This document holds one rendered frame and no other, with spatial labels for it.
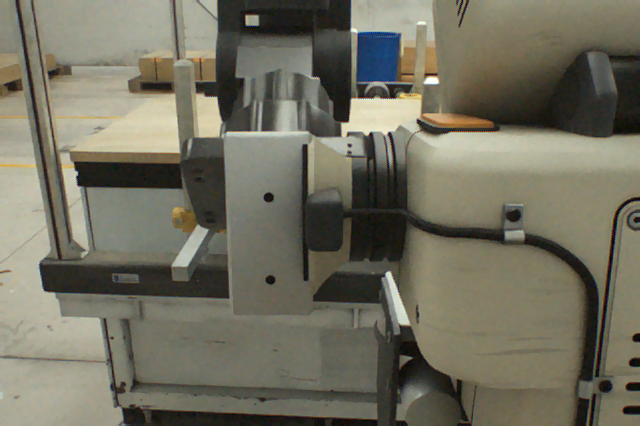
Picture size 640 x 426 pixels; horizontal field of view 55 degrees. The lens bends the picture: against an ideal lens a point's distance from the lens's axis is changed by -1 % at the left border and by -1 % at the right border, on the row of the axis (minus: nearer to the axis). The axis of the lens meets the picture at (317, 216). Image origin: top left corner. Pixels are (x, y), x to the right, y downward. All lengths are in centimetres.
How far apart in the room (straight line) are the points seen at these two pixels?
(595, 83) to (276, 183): 17
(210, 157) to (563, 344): 22
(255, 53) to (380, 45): 621
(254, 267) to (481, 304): 13
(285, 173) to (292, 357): 148
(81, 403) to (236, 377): 59
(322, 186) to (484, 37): 12
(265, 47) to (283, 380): 149
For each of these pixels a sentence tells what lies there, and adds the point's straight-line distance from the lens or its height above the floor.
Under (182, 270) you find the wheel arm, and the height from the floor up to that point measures 81.
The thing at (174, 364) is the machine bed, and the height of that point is 24.
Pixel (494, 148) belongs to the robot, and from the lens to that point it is 30.
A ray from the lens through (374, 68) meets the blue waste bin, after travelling 670.
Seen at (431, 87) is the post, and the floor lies 110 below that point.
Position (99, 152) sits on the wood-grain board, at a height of 90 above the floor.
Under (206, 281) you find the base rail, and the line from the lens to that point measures 141.
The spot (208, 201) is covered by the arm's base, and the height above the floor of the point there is 117.
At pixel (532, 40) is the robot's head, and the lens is 33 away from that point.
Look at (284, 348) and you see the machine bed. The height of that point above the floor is 31.
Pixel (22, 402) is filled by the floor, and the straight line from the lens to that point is 232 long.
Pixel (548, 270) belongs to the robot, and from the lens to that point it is 32.
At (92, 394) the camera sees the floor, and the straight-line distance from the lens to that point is 227.
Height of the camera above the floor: 131
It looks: 22 degrees down
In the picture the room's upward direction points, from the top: straight up
